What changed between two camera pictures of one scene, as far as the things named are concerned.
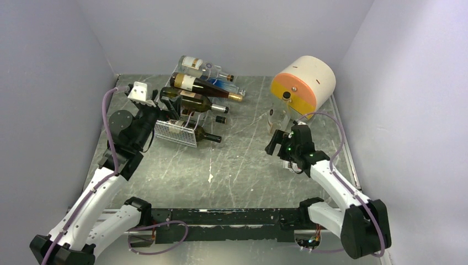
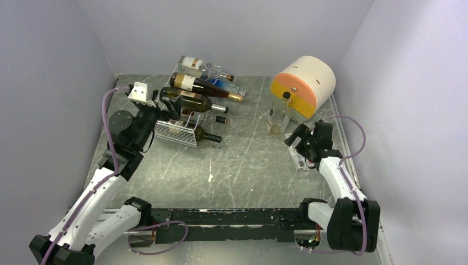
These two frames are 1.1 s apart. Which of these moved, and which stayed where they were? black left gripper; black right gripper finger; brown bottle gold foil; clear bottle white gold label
Moved: black right gripper finger
Stayed: clear bottle white gold label; black left gripper; brown bottle gold foil
